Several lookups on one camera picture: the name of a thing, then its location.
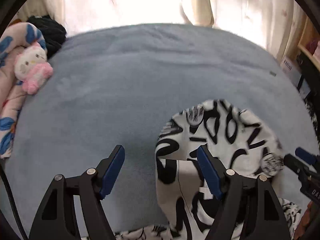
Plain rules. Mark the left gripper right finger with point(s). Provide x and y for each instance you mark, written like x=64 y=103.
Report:
x=252 y=202

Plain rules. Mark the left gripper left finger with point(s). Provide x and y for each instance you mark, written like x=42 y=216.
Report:
x=56 y=217

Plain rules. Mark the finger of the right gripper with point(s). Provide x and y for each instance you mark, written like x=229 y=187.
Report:
x=309 y=158
x=295 y=165

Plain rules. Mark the white black graffiti print jacket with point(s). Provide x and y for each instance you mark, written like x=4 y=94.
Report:
x=238 y=138

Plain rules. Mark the black white patterned clothes pile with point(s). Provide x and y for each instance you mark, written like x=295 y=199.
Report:
x=310 y=74

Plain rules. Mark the white cardboard box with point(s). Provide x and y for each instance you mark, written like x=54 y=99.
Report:
x=294 y=73

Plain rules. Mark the grey-blue fleece bed blanket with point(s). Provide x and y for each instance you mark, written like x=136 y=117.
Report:
x=119 y=87

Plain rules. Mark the right floral sheer curtain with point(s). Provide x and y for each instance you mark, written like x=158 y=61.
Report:
x=275 y=25

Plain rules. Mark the floral sheer curtain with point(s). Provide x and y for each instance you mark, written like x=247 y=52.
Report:
x=275 y=25
x=58 y=10

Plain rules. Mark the hello kitty plush toy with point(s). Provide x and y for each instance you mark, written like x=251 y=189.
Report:
x=32 y=68

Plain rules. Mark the black knit garment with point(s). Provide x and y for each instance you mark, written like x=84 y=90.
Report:
x=54 y=33

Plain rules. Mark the left floral sheer curtain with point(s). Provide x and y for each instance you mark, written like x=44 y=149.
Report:
x=58 y=10

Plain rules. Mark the wooden wall shelf unit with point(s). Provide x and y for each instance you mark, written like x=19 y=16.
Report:
x=308 y=42

